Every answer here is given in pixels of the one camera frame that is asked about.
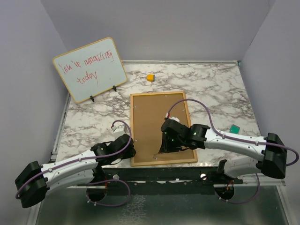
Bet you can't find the yellow picture frame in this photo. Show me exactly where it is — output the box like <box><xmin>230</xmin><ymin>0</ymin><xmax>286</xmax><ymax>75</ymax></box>
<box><xmin>130</xmin><ymin>91</ymin><xmax>198</xmax><ymax>166</ymax></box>

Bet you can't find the small whiteboard yellow rim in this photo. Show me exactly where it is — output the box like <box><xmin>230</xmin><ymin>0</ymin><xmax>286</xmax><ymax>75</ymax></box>
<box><xmin>52</xmin><ymin>37</ymin><xmax>128</xmax><ymax>103</ymax></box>

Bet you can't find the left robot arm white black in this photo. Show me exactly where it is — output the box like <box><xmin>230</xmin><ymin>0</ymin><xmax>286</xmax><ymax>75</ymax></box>
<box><xmin>15</xmin><ymin>134</ymin><xmax>136</xmax><ymax>208</ymax></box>

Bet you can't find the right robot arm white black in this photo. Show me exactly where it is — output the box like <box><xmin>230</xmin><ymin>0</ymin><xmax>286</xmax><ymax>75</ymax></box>
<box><xmin>159</xmin><ymin>119</ymin><xmax>287</xmax><ymax>183</ymax></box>

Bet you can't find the teal green cube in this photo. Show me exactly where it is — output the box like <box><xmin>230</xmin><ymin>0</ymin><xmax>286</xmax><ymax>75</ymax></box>
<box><xmin>230</xmin><ymin>124</ymin><xmax>240</xmax><ymax>134</ymax></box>

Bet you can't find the yellow grey eraser block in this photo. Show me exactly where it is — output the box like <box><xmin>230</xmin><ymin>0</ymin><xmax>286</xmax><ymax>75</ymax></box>
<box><xmin>146</xmin><ymin>74</ymin><xmax>155</xmax><ymax>82</ymax></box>

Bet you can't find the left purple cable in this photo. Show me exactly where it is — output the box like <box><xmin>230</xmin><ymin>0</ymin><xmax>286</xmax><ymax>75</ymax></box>
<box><xmin>15</xmin><ymin>120</ymin><xmax>132</xmax><ymax>207</ymax></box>

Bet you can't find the purple cable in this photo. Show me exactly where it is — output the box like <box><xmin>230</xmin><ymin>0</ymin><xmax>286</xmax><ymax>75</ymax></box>
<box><xmin>167</xmin><ymin>98</ymin><xmax>300</xmax><ymax>204</ymax></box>
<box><xmin>15</xmin><ymin>120</ymin><xmax>132</xmax><ymax>207</ymax></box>

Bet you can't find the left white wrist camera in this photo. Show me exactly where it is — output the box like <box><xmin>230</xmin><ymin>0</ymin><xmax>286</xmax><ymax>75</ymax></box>
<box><xmin>112</xmin><ymin>125</ymin><xmax>127</xmax><ymax>139</ymax></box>

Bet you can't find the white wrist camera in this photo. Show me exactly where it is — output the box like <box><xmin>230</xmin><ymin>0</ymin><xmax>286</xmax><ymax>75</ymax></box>
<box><xmin>112</xmin><ymin>125</ymin><xmax>127</xmax><ymax>139</ymax></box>
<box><xmin>165</xmin><ymin>115</ymin><xmax>180</xmax><ymax>122</ymax></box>

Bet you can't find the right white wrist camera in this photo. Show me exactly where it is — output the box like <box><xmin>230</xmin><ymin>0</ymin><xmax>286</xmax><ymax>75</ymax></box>
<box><xmin>165</xmin><ymin>115</ymin><xmax>180</xmax><ymax>122</ymax></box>

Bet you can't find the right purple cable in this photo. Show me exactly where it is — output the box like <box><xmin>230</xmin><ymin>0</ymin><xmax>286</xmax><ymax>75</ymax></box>
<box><xmin>167</xmin><ymin>98</ymin><xmax>300</xmax><ymax>204</ymax></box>

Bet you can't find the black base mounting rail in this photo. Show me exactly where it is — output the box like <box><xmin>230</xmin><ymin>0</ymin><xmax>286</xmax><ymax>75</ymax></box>
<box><xmin>100</xmin><ymin>166</ymin><xmax>243</xmax><ymax>195</ymax></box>

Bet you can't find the aluminium extrusion rail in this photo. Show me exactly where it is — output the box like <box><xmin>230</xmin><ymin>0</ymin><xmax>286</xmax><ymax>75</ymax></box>
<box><xmin>238</xmin><ymin>173</ymin><xmax>286</xmax><ymax>186</ymax></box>

